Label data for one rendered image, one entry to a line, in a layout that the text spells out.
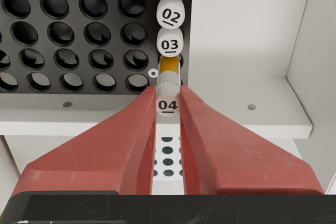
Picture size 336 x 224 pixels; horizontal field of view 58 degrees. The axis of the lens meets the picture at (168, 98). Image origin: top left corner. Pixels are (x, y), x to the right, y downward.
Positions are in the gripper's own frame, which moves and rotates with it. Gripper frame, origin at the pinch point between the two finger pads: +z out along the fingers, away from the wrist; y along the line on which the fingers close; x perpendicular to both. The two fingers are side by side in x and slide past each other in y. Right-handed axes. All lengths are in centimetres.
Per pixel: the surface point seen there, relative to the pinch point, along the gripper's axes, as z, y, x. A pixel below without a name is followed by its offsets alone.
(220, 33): 10.4, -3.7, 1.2
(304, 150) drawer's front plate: 4.6, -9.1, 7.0
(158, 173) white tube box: 14.3, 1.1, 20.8
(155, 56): 4.1, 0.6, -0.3
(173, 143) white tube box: 14.3, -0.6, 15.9
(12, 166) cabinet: 20.3, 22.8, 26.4
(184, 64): 4.0, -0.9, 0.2
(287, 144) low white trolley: 17.8, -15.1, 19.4
